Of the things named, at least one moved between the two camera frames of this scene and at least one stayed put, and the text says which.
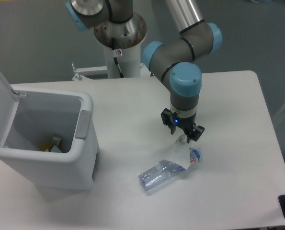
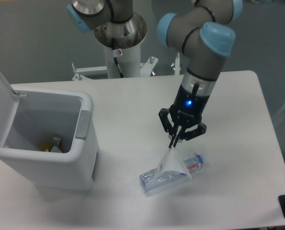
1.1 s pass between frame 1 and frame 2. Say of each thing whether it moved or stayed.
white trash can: stayed
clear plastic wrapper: moved
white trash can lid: stayed
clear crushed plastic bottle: moved
